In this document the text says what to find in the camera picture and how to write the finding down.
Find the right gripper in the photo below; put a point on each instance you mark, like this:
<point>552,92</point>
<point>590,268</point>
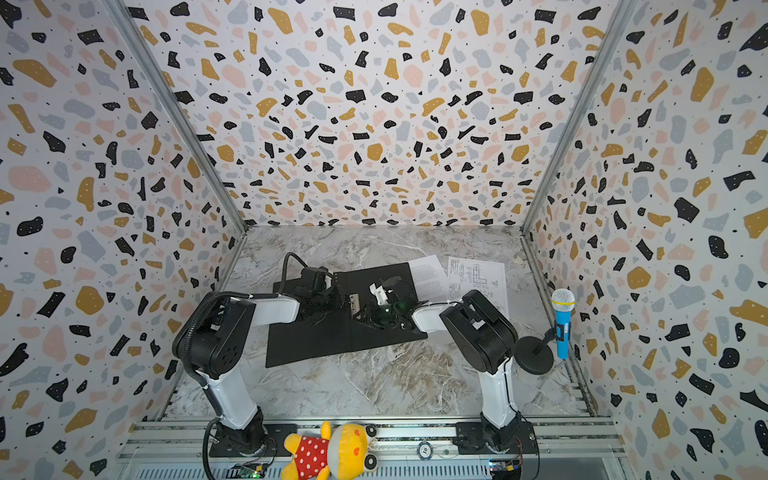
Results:
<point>375,303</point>

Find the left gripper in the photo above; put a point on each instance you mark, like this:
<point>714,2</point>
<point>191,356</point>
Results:
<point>335,293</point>

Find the orange and black folder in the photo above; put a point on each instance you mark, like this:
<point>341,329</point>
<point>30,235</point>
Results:
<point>348,318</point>

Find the text printed paper sheet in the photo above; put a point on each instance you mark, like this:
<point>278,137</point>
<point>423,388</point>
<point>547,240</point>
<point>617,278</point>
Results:
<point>429,279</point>

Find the technical drawing paper sheet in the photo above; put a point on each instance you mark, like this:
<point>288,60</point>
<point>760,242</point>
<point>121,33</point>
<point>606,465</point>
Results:
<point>485,276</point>

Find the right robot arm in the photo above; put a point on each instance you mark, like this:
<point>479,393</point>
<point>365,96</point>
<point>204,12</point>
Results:
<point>487,341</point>

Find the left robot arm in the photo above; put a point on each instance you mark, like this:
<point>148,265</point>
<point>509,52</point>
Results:
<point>211,344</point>

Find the black microphone stand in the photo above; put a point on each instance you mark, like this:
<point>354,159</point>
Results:
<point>534,355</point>

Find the yellow plush toy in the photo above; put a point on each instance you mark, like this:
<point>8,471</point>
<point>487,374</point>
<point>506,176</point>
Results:
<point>341,453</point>

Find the blue toy microphone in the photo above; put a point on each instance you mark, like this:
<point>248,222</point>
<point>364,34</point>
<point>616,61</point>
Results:
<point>563,302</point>

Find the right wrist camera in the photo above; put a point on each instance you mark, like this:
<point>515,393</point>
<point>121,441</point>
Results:
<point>382,293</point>

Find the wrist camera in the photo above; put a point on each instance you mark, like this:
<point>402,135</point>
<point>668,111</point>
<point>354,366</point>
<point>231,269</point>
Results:
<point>316,278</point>
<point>382,293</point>

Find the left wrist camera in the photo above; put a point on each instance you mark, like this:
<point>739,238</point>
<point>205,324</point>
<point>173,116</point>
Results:
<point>316,278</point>

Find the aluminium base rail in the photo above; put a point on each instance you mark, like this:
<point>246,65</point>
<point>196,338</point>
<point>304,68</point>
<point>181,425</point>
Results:
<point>402,448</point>

